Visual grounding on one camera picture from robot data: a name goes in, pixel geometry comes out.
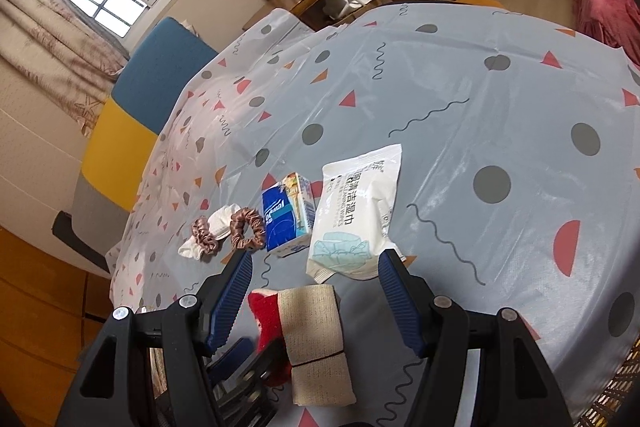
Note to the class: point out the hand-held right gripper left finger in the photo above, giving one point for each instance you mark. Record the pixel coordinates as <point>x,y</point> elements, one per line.
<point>232,297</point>

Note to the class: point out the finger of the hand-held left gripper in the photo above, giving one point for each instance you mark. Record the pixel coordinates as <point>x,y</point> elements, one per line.
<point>232,357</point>
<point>255,392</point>

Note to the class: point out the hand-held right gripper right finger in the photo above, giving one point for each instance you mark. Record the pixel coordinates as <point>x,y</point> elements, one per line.
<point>400,302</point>

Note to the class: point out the red plush toy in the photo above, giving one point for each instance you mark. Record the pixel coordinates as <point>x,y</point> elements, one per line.
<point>265,317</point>

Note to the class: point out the brown satin scrunchie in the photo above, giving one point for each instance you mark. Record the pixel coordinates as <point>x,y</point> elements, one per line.
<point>241,234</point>

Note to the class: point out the pink satin scrunchie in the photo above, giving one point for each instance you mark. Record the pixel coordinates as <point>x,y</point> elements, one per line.
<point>205,239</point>

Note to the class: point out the white mesh cloth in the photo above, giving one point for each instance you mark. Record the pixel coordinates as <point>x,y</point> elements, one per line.
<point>222,222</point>

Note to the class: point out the beige bandage roll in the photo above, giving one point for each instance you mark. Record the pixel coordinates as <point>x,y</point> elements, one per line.
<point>315,337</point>

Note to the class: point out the blue tissue packet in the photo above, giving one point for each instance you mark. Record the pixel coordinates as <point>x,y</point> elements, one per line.
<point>285,217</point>

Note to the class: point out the white wet wipe packet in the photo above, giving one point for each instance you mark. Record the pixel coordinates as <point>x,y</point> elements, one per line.
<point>355,207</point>

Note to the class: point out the wooden wardrobe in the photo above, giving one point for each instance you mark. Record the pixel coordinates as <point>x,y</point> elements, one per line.
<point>40,297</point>

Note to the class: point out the grey yellow blue sofa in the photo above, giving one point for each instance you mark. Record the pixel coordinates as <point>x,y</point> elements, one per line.
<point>135,107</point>

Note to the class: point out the rattan chair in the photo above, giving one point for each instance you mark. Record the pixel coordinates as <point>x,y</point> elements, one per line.
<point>625,397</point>

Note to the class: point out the beige starfish print curtain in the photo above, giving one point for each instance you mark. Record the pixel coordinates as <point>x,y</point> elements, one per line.
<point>50,47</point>

